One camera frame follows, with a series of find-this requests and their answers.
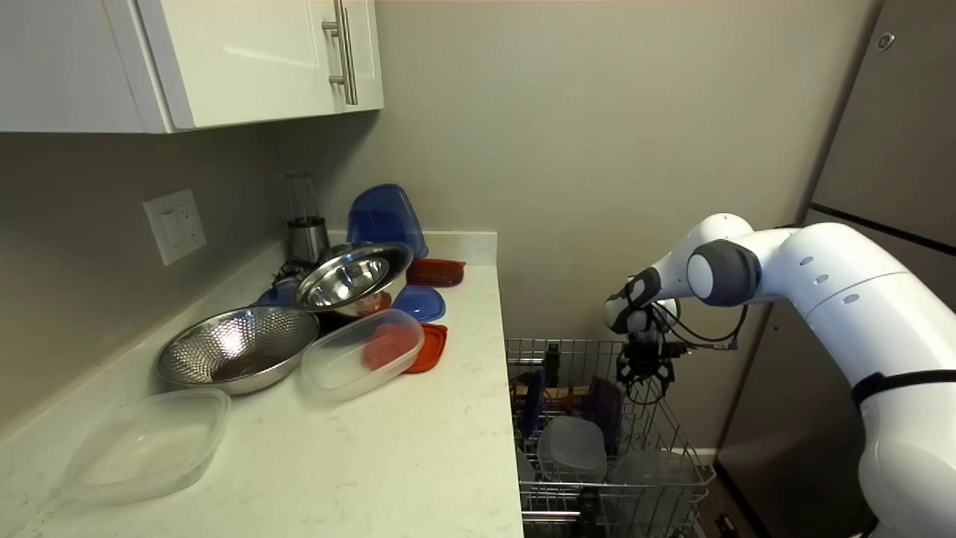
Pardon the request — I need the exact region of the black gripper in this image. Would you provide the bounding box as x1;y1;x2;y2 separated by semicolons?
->
611;338;682;403

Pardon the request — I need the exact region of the wire dishwasher rack with dishes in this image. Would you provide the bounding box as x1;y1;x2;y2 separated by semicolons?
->
504;334;719;538

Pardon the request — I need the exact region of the clear container in rack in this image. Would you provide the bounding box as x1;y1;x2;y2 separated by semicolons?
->
607;449;701;501

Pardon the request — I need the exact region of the purple cup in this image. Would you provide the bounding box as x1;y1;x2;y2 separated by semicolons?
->
586;374;628;458

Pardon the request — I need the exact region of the grey plastic lid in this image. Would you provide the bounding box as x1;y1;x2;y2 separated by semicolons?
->
535;412;611;485

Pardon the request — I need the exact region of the black kitchen utensil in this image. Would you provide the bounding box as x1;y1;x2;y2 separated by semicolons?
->
511;364;561;453

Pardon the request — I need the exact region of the red plastic lid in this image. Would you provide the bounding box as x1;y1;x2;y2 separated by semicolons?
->
358;320;452;377

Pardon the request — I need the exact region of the red plastic container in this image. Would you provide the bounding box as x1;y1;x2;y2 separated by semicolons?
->
404;255;468;289

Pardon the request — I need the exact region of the blue round plastic lid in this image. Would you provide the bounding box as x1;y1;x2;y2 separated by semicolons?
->
390;285;452;326

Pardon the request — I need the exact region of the small red lid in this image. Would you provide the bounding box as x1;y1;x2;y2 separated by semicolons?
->
356;288;395;317

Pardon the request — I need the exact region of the large blue plastic container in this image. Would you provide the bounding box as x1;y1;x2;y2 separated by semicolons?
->
343;183;434;262

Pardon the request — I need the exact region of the clear plastic food container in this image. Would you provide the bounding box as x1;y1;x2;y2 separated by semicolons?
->
295;304;431;406

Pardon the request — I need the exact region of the tilted steel bowl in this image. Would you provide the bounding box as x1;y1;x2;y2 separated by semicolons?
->
295;238;419;313

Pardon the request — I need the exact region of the stainless steel refrigerator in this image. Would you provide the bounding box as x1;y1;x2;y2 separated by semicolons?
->
715;0;956;538

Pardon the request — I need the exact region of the small metal cup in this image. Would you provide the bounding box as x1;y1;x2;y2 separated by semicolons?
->
284;213;335;273

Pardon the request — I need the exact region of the dark blue lid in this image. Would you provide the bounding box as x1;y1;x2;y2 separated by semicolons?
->
253;276;307;310

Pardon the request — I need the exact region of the large steel mixing bowl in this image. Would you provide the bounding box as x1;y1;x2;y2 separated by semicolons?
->
154;301;322;400

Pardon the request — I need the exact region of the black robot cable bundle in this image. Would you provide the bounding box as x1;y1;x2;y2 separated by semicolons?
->
644;297;753;352

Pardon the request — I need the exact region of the silver cabinet handle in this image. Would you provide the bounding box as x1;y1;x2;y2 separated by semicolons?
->
320;0;362;107

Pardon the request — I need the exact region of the white wall outlet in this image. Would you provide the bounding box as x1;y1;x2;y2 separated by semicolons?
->
139;184;213;268

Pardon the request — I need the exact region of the white wall cabinet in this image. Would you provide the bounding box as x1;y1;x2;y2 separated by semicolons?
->
0;0;389;138

